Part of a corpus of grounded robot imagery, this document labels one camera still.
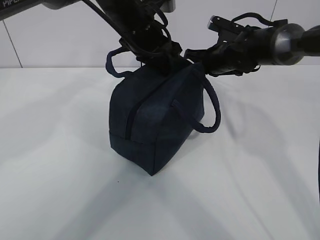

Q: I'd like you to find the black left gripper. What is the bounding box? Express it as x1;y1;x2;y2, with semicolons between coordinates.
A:
119;38;182;75

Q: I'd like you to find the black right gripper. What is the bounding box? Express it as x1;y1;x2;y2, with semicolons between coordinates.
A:
184;37;260;77

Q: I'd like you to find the dark blue lunch bag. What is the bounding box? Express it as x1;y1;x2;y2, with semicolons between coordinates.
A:
105;47;221;176

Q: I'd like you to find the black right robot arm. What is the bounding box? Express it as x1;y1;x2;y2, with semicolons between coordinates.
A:
184;23;320;77

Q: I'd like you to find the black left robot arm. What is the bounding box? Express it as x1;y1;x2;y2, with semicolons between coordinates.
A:
0;0;182;74

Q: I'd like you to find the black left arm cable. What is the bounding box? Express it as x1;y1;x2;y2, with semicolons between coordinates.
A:
149;9;173;48

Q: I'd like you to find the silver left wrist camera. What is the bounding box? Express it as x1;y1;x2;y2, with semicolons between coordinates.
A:
157;0;176;13

